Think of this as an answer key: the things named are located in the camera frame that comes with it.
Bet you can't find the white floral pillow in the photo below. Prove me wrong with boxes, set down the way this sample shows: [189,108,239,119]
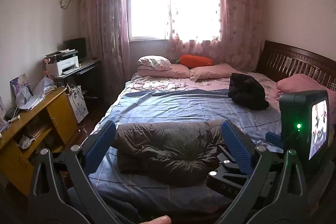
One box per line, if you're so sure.
[137,55,172,71]

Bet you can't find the pink pillow near headboard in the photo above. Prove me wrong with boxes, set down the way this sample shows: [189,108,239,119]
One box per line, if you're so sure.
[276,74,336,109]

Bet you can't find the black folded jacket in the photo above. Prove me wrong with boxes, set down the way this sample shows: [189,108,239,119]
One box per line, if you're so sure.
[228,72,269,111]

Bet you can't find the pile of papers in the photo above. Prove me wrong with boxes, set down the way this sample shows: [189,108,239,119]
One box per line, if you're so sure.
[16,77,57,111]

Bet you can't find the brown hooded puffer jacket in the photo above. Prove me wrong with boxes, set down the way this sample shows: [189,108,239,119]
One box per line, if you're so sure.
[115,120,231,186]

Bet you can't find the pink toy figure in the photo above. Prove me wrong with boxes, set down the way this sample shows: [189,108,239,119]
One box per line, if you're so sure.
[44,57,51,83]

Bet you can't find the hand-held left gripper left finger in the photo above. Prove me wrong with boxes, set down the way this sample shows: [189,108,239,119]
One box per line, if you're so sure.
[28,120,118,224]

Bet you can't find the black monitor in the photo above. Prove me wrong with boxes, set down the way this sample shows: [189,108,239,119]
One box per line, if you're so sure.
[63,37,87,63]

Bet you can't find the dark wooden headboard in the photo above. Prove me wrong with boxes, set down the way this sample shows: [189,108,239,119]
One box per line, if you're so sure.
[256,40,336,92]

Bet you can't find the window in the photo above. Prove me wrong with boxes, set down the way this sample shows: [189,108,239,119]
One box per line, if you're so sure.
[126,0,226,42]

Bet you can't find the orange carrot plush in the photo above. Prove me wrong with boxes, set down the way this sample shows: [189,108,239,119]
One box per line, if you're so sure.
[172,54,214,67]

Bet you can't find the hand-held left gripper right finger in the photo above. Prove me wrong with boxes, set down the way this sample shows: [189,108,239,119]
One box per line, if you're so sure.
[220,120,309,224]

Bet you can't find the white printer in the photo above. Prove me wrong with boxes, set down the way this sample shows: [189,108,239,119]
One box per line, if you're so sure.
[45,49,80,77]

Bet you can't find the pink floral curtain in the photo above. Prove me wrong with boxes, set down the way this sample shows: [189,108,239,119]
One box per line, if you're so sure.
[167,0,265,73]
[80,0,132,77]

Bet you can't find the yellow wooden desk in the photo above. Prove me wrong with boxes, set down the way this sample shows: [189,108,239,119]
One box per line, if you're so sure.
[0,86,79,197]

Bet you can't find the photo print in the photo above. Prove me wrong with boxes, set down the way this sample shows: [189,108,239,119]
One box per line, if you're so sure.
[10,73,33,96]

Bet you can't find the bed with blue striped sheet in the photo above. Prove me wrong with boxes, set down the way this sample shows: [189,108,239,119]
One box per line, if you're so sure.
[88,70,336,214]

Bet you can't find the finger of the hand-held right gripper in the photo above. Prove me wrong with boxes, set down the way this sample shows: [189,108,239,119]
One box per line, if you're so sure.
[206,147,248,199]
[265,132,284,149]

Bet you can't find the black computer desk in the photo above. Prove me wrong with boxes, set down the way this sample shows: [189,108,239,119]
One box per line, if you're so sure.
[54,58,102,109]

